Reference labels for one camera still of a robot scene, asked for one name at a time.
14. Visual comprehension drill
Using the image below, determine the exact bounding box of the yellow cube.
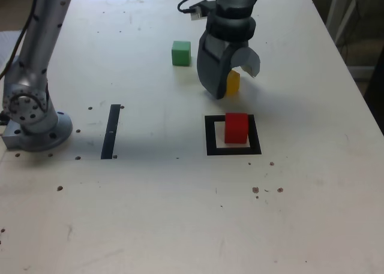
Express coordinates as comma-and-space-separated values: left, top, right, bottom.
225, 69, 241, 96

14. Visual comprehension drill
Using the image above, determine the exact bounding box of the green cube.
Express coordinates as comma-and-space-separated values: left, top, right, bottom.
170, 40, 192, 67

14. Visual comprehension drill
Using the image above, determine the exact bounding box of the red cube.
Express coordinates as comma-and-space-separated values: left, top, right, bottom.
224, 112, 249, 144

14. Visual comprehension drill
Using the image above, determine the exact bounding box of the black tape strip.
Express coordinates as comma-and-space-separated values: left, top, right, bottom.
100, 104, 121, 160

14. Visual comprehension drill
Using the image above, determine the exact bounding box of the black tape square outline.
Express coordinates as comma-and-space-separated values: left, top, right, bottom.
204, 114, 262, 156

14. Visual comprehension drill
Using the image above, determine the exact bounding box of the white metal frame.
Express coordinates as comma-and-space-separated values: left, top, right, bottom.
325, 0, 384, 47

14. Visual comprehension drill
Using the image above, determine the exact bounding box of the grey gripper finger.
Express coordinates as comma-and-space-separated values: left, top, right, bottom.
197, 32, 238, 100
231, 47, 261, 79

